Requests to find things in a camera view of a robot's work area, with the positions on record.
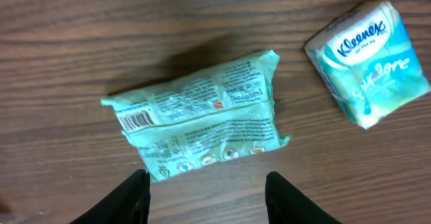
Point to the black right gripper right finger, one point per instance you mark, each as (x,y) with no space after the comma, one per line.
(287,205)

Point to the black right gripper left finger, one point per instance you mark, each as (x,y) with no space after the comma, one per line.
(128,203)

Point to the teal snack packet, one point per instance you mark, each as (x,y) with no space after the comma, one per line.
(214,115)

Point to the teal Kleenex tissue pack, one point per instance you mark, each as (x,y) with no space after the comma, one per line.
(368,63)

